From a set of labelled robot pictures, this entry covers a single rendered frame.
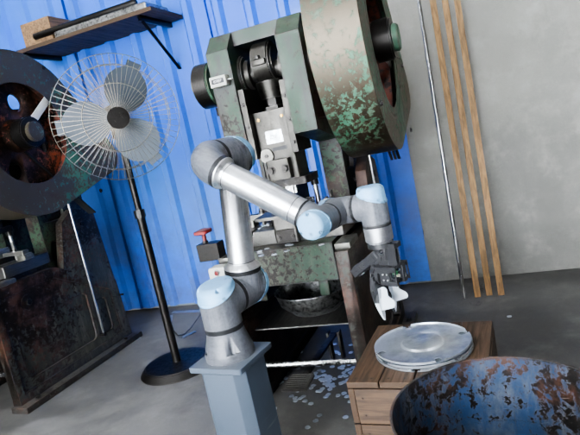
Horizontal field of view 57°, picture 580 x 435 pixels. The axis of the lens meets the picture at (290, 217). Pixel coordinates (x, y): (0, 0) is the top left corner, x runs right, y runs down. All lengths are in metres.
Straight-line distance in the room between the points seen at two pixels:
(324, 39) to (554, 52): 1.77
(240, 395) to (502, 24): 2.42
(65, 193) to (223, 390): 1.71
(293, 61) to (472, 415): 1.34
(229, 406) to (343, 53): 1.12
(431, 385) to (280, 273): 0.95
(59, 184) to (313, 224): 1.94
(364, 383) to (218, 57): 1.33
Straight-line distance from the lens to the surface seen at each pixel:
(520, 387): 1.35
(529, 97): 3.24
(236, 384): 1.60
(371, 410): 1.60
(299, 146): 2.08
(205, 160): 1.47
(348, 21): 1.73
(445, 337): 1.72
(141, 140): 2.65
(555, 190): 3.30
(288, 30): 2.08
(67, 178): 3.07
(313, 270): 2.02
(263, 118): 2.15
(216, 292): 1.56
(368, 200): 1.39
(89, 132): 2.62
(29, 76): 3.07
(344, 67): 1.73
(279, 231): 2.09
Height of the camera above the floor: 1.06
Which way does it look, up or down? 9 degrees down
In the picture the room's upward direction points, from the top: 12 degrees counter-clockwise
